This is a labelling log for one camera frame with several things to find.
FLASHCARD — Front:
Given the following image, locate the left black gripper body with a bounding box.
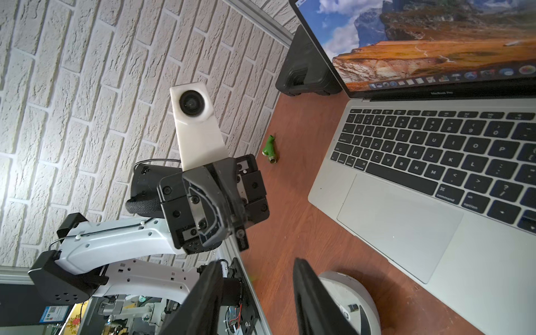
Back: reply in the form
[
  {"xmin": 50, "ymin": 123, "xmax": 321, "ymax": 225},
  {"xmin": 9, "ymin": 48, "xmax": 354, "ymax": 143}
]
[{"xmin": 157, "ymin": 154, "xmax": 270, "ymax": 254}]

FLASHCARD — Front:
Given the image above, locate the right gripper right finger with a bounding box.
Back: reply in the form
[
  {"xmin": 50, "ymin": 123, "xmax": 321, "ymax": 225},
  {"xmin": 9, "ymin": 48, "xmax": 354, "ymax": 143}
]
[{"xmin": 293, "ymin": 258, "xmax": 358, "ymax": 335}]

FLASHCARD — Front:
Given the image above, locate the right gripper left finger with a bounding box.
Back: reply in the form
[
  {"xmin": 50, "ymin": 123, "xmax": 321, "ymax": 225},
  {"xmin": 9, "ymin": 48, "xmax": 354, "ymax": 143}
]
[{"xmin": 160, "ymin": 261, "xmax": 223, "ymax": 334}]

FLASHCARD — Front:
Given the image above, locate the grey wireless mouse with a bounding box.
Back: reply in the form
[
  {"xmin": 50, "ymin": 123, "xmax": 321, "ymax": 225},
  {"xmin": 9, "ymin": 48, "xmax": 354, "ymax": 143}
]
[{"xmin": 319, "ymin": 271, "xmax": 382, "ymax": 334}]

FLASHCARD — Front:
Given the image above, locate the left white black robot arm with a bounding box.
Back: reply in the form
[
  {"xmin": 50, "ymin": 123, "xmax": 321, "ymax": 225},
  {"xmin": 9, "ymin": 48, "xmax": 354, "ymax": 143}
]
[{"xmin": 28, "ymin": 154, "xmax": 269, "ymax": 304}]

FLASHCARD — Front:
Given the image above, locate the silver open laptop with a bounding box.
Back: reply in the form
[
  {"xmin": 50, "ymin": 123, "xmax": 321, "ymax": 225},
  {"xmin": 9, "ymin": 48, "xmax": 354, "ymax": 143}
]
[{"xmin": 290, "ymin": 1, "xmax": 535, "ymax": 334}]

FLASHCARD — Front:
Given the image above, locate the green toy drill left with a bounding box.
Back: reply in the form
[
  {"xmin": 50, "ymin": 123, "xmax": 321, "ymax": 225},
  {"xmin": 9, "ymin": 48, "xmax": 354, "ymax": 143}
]
[{"xmin": 262, "ymin": 135, "xmax": 278, "ymax": 164}]

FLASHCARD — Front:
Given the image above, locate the black plastic tool case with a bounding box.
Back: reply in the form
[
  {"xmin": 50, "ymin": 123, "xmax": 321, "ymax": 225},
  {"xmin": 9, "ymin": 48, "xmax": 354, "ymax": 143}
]
[{"xmin": 275, "ymin": 26, "xmax": 342, "ymax": 96}]

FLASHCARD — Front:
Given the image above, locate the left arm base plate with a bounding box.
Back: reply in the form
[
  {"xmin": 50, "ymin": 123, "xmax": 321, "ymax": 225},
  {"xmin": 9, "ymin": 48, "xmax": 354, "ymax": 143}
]
[{"xmin": 213, "ymin": 257, "xmax": 263, "ymax": 335}]

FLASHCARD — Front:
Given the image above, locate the aluminium front rail frame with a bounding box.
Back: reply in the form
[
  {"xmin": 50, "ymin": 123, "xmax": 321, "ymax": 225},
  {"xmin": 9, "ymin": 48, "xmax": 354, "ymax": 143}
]
[{"xmin": 216, "ymin": 237, "xmax": 272, "ymax": 334}]

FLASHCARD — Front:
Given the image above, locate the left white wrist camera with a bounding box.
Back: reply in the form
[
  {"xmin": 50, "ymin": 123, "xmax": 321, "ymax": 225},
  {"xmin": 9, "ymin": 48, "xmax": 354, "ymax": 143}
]
[{"xmin": 170, "ymin": 82, "xmax": 229, "ymax": 171}]

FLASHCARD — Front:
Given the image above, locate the left aluminium corner post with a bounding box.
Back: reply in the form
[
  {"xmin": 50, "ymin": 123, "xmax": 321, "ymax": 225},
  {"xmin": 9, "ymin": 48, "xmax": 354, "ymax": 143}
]
[{"xmin": 224, "ymin": 0, "xmax": 293, "ymax": 48}]

